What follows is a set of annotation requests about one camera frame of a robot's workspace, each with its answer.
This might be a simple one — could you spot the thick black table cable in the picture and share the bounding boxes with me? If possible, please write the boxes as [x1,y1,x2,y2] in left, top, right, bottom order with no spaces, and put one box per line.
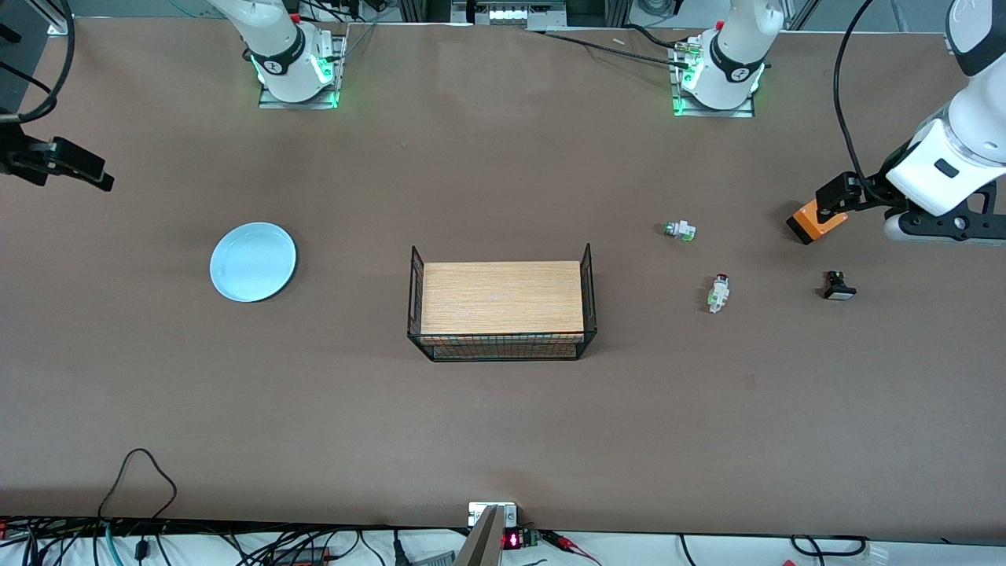
[523,28,694,68]

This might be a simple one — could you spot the grey metal bar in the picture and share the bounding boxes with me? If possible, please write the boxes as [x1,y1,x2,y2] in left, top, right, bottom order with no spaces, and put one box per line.
[454,505,505,566]

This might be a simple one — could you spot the light wooden board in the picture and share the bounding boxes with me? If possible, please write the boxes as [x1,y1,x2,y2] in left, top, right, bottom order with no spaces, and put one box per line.
[421,261,586,336]

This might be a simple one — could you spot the white power strip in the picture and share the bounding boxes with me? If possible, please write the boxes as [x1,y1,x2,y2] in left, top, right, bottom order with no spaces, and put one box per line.
[450,0,568,32]

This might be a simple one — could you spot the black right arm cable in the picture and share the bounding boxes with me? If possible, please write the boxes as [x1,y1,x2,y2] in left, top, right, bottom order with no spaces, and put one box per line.
[0,0,77,125]

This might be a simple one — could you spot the aluminium frame profile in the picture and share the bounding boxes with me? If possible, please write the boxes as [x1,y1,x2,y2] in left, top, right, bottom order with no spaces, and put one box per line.
[30,0,75,38]

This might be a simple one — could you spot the orange box with round hole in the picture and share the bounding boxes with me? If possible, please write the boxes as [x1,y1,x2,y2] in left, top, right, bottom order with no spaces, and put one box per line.
[788,200,850,245]

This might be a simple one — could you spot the small white box device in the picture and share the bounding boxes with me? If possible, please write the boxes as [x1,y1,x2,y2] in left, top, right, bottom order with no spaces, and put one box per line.
[468,502,518,528]

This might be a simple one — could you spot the light blue round plate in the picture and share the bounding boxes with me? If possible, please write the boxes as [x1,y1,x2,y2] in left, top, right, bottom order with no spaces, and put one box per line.
[210,222,298,303]

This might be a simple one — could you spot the black wire mesh basket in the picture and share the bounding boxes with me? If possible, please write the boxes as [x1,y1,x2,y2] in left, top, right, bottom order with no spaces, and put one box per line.
[406,242,598,363]

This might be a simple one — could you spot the thin black looped cable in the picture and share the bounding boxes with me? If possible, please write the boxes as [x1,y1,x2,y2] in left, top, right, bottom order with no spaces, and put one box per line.
[98,448,178,521]

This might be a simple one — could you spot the red clip test leads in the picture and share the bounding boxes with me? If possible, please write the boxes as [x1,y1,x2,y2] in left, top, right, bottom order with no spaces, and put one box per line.
[541,530,602,566]

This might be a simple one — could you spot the black coiled cable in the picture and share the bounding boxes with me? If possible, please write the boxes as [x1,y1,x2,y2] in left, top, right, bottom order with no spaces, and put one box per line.
[790,535,869,556]

